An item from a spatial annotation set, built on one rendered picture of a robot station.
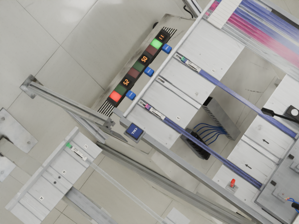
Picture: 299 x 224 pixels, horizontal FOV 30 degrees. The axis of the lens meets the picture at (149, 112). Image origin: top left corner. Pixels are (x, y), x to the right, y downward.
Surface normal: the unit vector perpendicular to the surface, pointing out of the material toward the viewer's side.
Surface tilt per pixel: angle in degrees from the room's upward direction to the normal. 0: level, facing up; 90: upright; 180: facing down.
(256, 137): 48
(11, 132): 0
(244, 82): 0
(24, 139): 0
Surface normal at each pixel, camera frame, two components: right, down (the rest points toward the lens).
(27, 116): 0.60, 0.26
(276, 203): 0.00, -0.25
